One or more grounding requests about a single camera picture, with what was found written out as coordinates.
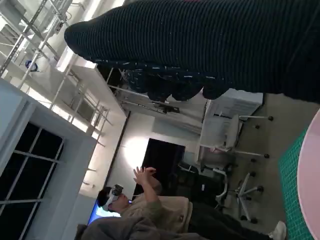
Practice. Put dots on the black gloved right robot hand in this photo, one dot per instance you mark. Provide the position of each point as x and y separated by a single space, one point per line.
200 42

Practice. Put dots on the pink bowl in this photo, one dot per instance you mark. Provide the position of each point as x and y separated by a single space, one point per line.
311 180

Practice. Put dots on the white mesh cabinet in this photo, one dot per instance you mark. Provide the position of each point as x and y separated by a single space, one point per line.
232 105

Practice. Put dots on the white office chair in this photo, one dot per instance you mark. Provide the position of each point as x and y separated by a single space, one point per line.
232 135
240 195

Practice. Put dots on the black screen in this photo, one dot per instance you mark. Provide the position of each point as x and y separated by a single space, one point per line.
162 155

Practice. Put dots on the black office chair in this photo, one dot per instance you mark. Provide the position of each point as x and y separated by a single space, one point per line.
200 185

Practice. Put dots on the blue and white object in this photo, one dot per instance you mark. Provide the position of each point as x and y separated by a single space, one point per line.
32 65

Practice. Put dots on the person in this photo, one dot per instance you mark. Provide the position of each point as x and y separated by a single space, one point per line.
162 212

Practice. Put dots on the green cutting mat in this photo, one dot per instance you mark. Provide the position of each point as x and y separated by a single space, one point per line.
290 195

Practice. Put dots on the white VR headset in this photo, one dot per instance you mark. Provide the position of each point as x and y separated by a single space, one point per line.
113 197

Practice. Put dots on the lit blue monitor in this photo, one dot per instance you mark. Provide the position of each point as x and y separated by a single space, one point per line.
100 216

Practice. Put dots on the grey jacket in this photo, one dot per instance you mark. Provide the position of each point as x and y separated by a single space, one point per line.
120 230

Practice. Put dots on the dark window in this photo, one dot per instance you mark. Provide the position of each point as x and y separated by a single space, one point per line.
27 180

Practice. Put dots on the metal shelf frame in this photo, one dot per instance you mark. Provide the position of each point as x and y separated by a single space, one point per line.
45 42

